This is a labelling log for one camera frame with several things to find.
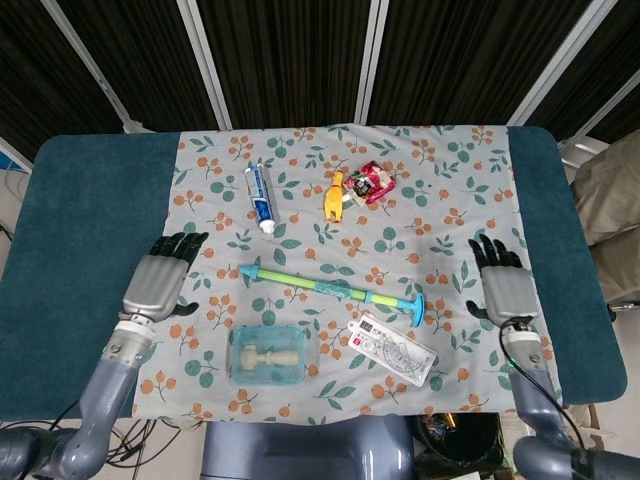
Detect white box with blue label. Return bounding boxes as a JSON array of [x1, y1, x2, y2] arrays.
[[0, 134, 35, 177]]

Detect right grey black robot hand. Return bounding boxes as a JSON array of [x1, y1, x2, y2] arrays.
[[465, 233, 540, 321]]

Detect blue and green water pump toy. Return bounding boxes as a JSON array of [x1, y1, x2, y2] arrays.
[[238, 264, 427, 330]]

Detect black floor cables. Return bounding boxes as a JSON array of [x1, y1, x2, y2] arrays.
[[0, 417, 201, 480]]

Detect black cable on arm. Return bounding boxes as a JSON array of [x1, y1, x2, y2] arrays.
[[501, 319, 589, 451]]

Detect beige fabric bag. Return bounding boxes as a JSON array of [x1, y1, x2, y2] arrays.
[[569, 130, 640, 307]]

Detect black partition panel white frame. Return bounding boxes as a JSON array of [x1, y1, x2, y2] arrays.
[[529, 0, 640, 146], [0, 0, 126, 161], [42, 0, 231, 134], [187, 0, 384, 129], [367, 0, 596, 129]]

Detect teal table mat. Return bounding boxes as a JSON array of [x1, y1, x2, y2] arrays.
[[0, 125, 629, 424]]

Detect clear packaged ruler set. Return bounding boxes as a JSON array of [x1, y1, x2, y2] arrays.
[[347, 313, 439, 387]]

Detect red snack pouch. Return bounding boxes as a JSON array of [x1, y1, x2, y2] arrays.
[[344, 159, 399, 207]]

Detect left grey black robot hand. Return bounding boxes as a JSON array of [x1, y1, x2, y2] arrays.
[[122, 231, 210, 321]]

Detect clear container with blue lid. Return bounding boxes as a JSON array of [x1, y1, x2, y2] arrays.
[[229, 325, 307, 386]]

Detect floral orange berry tablecloth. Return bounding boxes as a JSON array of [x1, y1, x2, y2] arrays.
[[130, 123, 566, 426]]

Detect white blue toothpaste tube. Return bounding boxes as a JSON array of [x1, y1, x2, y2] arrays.
[[243, 164, 279, 235]]

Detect yellow rubber chicken toy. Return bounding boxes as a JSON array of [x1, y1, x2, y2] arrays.
[[322, 169, 347, 225]]

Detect blue-grey robot torso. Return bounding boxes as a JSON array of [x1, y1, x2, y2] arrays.
[[199, 414, 416, 480]]

